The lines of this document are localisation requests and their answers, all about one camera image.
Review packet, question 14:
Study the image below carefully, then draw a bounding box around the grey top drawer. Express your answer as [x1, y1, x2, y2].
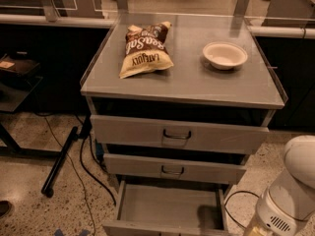
[91, 115, 269, 154]

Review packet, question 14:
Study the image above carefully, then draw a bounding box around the dark side table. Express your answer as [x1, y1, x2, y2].
[0, 77, 60, 159]

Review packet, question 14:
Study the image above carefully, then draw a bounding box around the white horizontal rail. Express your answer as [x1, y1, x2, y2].
[0, 14, 315, 39]

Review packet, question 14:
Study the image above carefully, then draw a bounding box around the black cable left of cabinet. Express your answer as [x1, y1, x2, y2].
[75, 115, 117, 207]

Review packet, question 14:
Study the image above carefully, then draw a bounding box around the brown yellow chip bag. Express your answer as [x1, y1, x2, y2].
[119, 22, 173, 79]

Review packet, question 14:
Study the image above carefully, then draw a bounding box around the white paper bowl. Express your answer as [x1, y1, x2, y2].
[203, 41, 248, 71]

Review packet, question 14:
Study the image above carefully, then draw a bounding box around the black looped floor cable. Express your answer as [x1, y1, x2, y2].
[223, 190, 261, 231]

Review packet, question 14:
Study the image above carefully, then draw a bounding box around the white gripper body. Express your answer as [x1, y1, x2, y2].
[255, 186, 310, 236]

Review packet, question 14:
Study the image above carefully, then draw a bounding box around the grey metal drawer cabinet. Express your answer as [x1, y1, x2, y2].
[80, 12, 289, 195]

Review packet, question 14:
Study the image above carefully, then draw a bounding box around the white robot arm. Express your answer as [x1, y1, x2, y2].
[243, 136, 315, 236]

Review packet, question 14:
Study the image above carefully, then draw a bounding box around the grey bottom drawer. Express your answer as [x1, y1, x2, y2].
[103, 178, 230, 236]

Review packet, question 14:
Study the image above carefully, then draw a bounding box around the black table leg with wheel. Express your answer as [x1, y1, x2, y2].
[41, 127, 78, 198]

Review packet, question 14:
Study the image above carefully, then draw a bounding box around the clear acrylic guard panel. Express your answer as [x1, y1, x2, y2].
[78, 0, 315, 87]

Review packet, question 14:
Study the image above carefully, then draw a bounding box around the grey middle drawer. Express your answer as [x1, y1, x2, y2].
[104, 153, 246, 184]

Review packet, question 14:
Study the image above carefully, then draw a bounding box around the grey drawer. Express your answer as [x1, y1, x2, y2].
[91, 115, 269, 154]
[104, 153, 246, 184]
[103, 178, 230, 236]

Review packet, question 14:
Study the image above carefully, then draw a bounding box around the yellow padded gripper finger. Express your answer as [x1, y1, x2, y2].
[243, 223, 267, 236]

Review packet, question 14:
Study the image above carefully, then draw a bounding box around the dark shoe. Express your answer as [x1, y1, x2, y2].
[0, 201, 12, 218]

